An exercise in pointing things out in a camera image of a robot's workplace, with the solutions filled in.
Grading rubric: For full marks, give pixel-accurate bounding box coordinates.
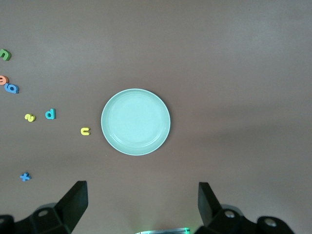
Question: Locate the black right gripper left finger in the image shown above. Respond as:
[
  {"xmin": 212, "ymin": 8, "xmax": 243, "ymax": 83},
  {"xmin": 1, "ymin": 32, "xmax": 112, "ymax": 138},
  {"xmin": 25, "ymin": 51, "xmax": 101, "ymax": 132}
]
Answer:
[{"xmin": 0, "ymin": 180, "xmax": 88, "ymax": 234}]

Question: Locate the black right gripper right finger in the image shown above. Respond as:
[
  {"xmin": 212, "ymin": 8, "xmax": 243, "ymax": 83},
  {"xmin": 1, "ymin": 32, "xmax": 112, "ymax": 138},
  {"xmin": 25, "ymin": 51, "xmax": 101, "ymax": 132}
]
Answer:
[{"xmin": 195, "ymin": 182, "xmax": 296, "ymax": 234}]

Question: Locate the pale green plate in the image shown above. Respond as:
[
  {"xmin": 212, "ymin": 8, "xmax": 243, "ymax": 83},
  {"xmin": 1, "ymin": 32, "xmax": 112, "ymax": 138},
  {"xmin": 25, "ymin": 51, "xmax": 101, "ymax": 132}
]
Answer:
[{"xmin": 100, "ymin": 88, "xmax": 172, "ymax": 156}]

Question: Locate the blue foam letter g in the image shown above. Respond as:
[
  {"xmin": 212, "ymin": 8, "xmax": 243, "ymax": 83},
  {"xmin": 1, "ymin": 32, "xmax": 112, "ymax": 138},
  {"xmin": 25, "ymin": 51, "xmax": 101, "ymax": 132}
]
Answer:
[{"xmin": 4, "ymin": 82, "xmax": 20, "ymax": 94}]

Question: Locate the brown table cover sheet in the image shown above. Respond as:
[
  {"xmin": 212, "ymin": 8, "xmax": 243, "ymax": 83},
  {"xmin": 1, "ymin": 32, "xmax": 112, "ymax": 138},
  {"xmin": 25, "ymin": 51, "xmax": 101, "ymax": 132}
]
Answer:
[{"xmin": 0, "ymin": 0, "xmax": 312, "ymax": 234}]

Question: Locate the green foam letter n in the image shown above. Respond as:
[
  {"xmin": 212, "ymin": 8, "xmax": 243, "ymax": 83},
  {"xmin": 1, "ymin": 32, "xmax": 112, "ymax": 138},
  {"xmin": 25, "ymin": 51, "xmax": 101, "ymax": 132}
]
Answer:
[{"xmin": 0, "ymin": 48, "xmax": 12, "ymax": 61}]

